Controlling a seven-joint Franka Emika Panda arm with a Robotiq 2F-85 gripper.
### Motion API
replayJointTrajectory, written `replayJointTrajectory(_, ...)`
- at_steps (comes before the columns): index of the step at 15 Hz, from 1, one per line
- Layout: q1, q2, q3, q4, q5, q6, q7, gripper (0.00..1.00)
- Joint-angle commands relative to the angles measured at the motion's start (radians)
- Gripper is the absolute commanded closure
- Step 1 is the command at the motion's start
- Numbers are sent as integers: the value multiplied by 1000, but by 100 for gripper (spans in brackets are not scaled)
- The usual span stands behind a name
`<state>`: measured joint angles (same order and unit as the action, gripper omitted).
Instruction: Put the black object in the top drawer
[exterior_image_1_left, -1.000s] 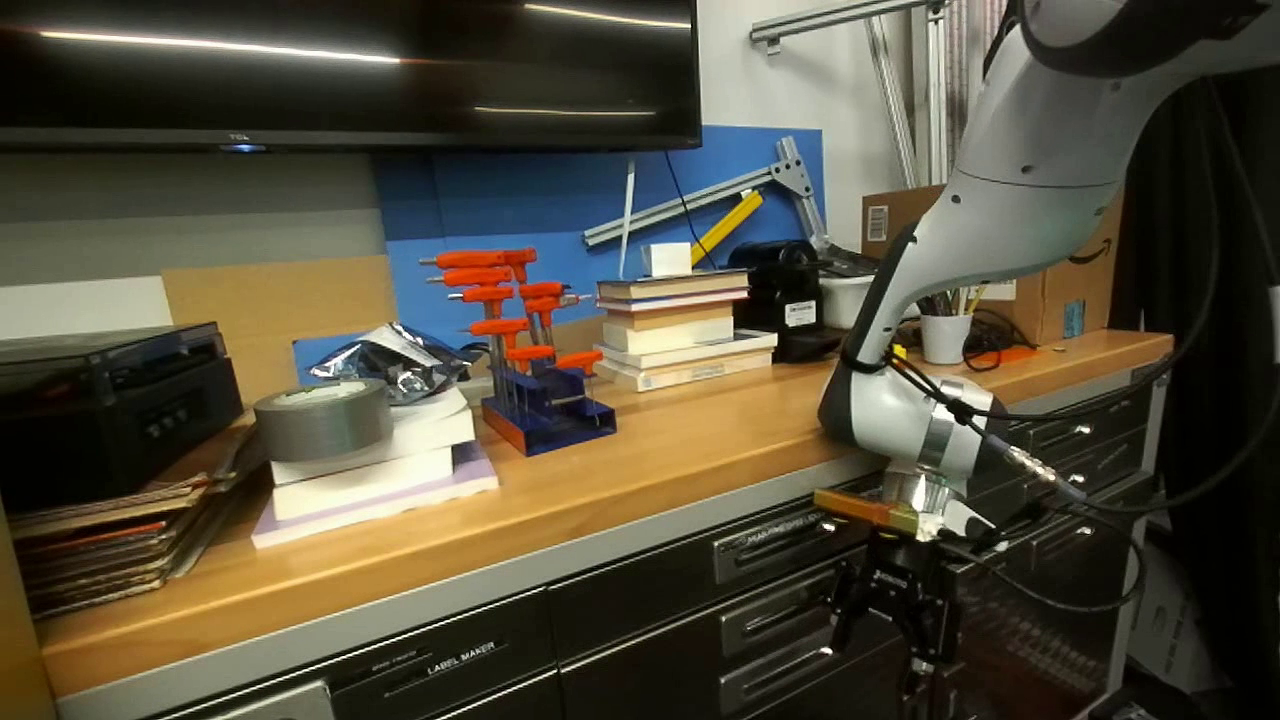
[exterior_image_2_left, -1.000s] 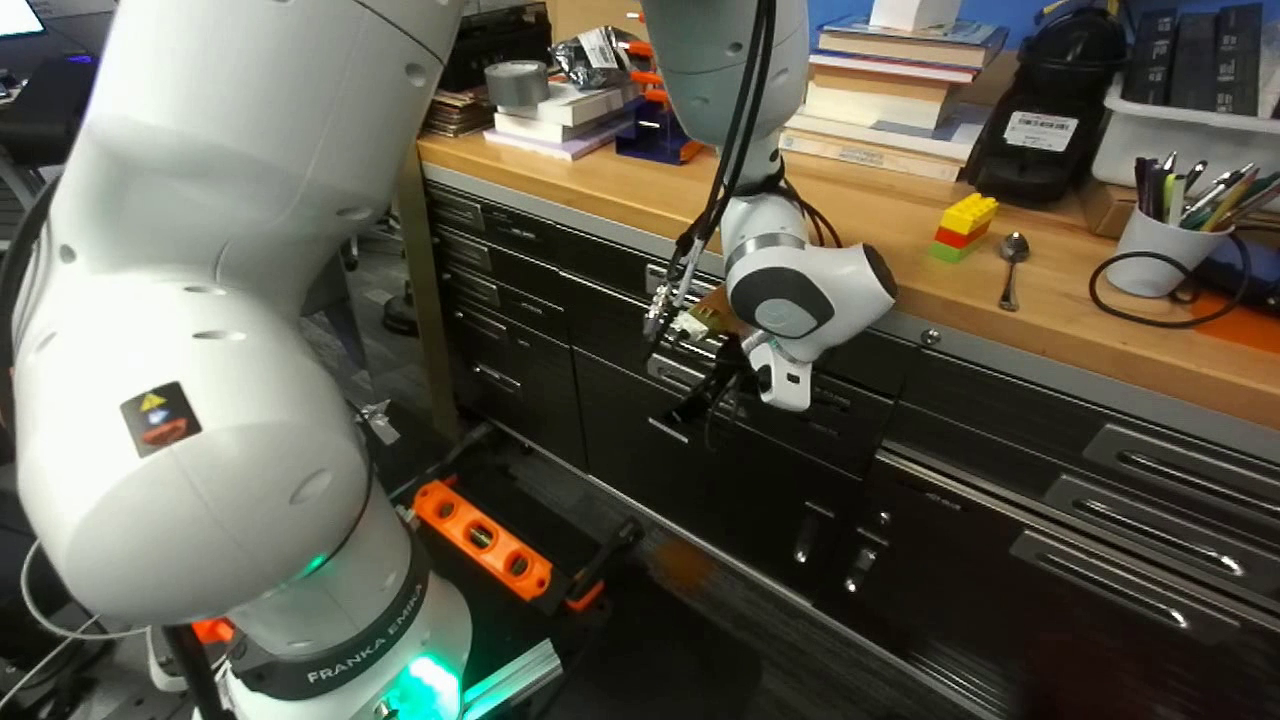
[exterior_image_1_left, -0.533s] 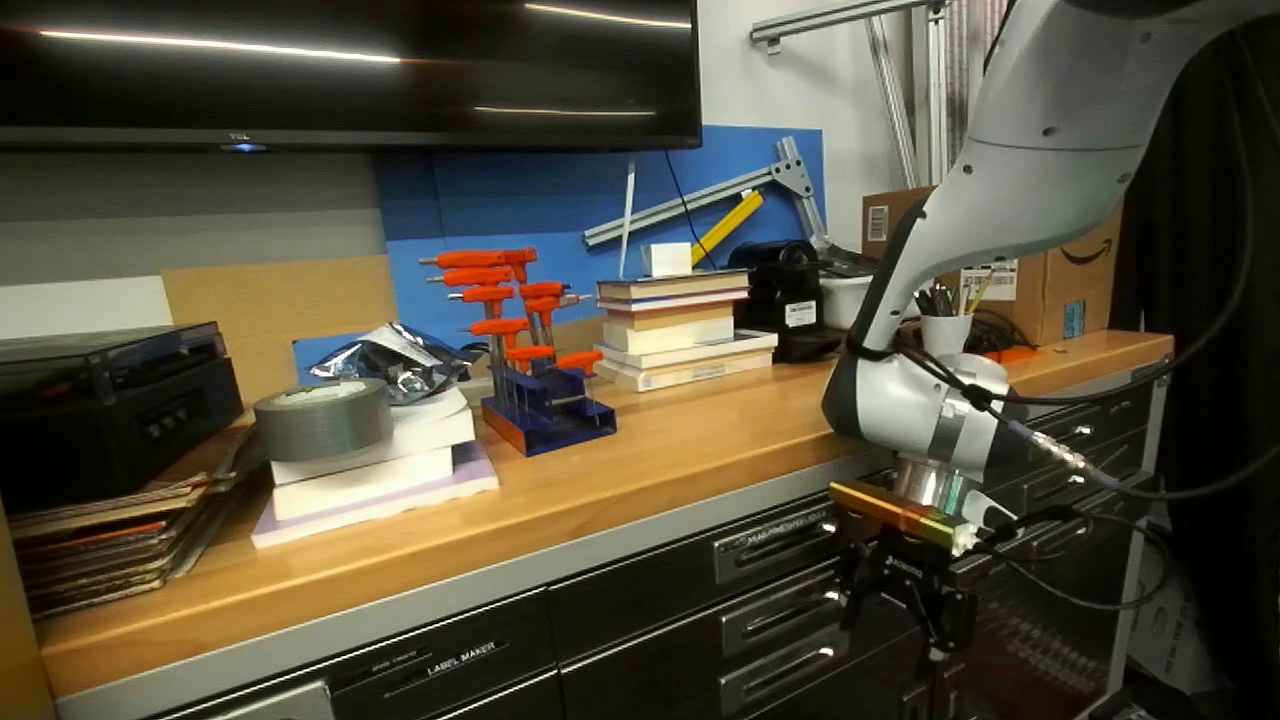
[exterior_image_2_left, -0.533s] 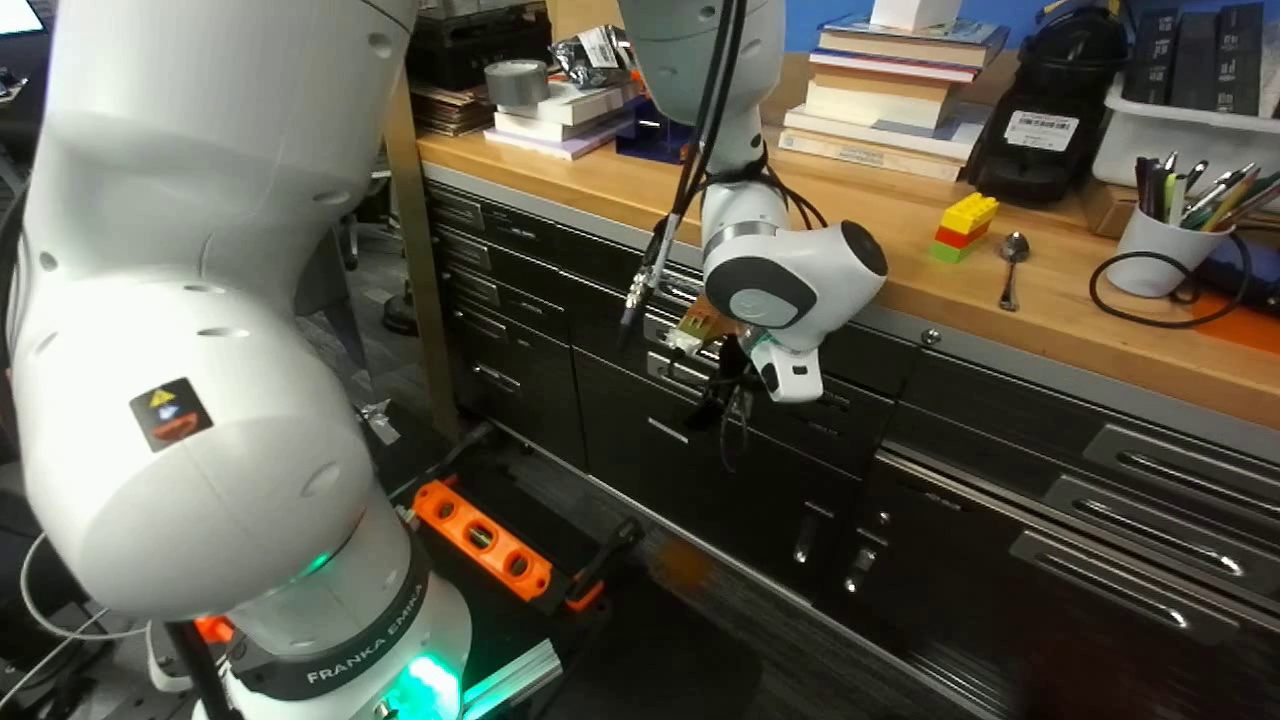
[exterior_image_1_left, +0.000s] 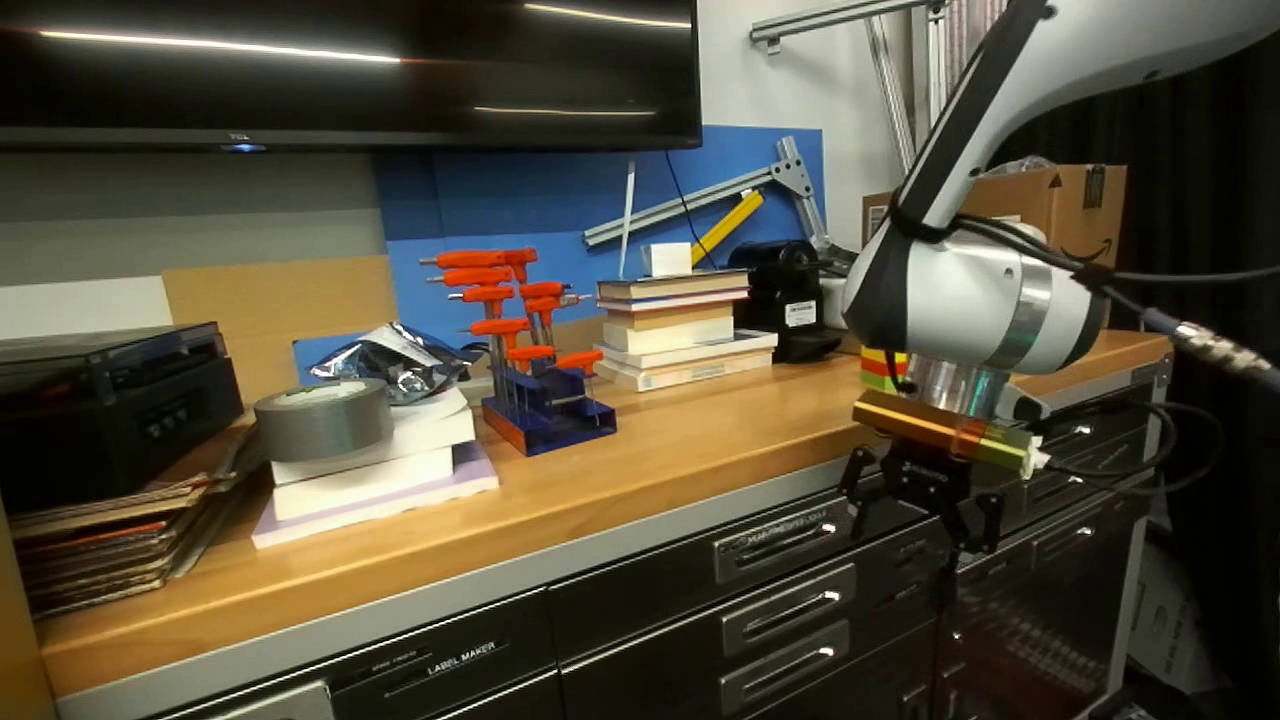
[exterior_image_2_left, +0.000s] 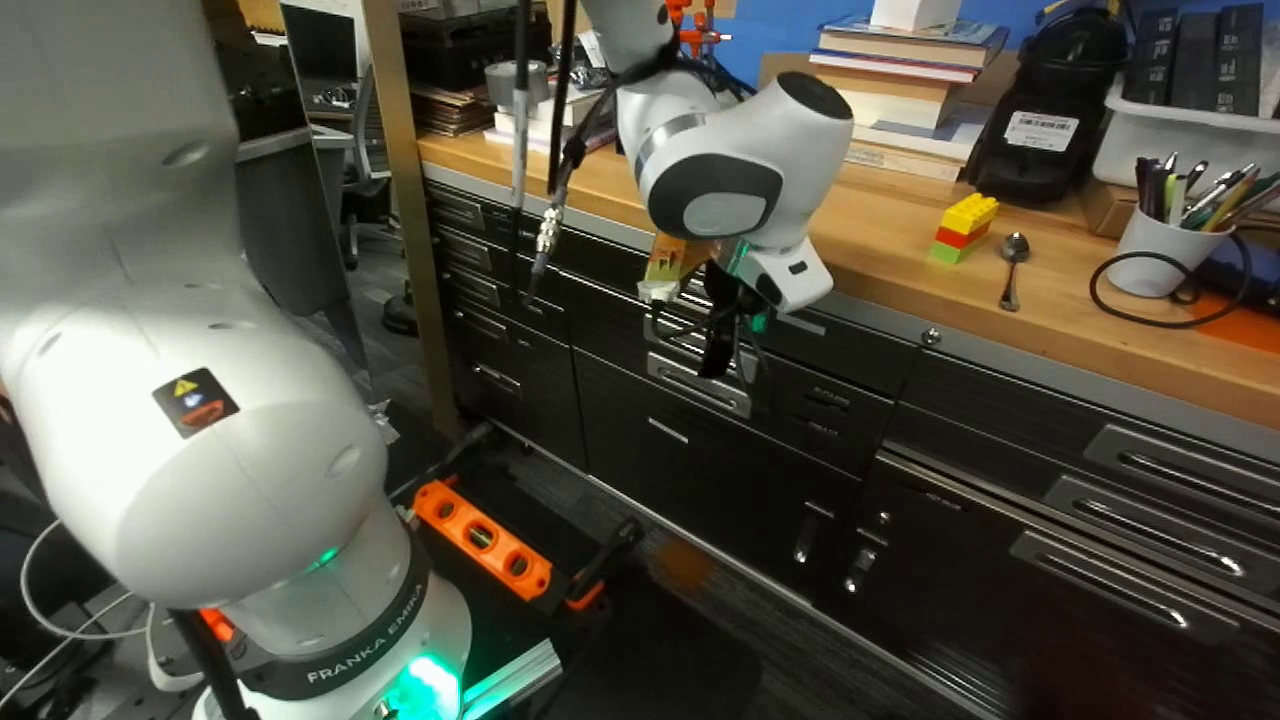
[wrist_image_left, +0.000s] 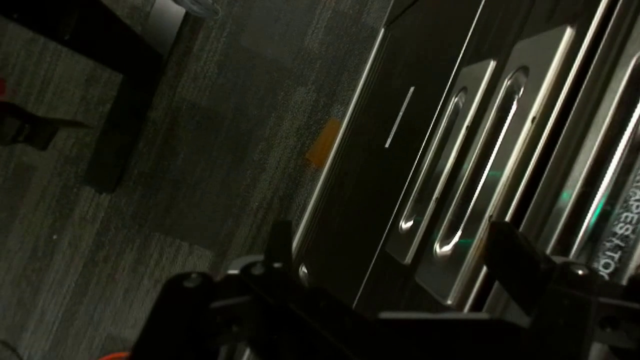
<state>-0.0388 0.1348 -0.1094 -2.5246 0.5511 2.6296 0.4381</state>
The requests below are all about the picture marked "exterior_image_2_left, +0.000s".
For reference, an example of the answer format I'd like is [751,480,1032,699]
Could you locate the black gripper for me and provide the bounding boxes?
[695,255,779,390]

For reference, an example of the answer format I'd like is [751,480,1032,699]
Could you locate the black metal drawer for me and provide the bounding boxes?
[567,314,899,464]

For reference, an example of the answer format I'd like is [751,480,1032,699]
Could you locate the black floor tool tray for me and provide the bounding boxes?
[391,426,648,633]

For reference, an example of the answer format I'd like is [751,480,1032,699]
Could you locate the stack of white books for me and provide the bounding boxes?
[486,86,631,163]

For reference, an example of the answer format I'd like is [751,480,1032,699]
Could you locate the stacked toy bricks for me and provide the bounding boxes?
[930,194,1006,269]

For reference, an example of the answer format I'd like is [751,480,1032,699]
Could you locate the orange spirit level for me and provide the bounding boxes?
[409,475,557,604]

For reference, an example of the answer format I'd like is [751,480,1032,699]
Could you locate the metal spoon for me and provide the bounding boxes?
[998,230,1032,318]

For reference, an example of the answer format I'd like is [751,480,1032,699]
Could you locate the stack of dark folders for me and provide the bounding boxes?
[414,79,500,142]

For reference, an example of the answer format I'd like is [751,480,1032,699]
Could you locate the small white box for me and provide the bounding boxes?
[871,0,964,35]

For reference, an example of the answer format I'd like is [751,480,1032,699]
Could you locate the black tool cabinet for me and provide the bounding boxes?
[423,163,1280,720]

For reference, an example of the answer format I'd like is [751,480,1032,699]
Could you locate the black appliance with white label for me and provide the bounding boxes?
[960,4,1131,209]

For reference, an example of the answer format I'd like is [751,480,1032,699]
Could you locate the white pen cup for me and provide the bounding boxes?
[1105,206,1232,301]

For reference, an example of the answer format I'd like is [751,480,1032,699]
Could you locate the black pen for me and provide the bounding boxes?
[1131,157,1163,224]

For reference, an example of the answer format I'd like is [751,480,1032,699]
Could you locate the green pen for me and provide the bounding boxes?
[1160,163,1192,230]

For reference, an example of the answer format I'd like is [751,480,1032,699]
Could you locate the white plastic bin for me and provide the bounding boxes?
[1092,4,1280,194]

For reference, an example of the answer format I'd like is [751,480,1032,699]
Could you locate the orange sheet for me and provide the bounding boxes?
[1192,303,1280,362]

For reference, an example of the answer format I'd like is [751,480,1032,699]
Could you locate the black boxes row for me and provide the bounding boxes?
[1125,4,1272,121]

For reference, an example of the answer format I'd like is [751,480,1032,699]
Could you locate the blue wall board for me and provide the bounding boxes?
[725,0,1280,60]

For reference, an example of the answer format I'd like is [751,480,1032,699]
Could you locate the grey duct tape roll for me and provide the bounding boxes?
[479,56,552,121]

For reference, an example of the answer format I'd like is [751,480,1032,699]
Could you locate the wooden post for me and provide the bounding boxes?
[363,0,464,449]

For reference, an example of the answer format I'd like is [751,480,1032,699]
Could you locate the black looped cable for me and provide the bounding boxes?
[1083,232,1255,332]

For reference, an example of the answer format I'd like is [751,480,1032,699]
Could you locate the white floor cable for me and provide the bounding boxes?
[13,527,153,699]

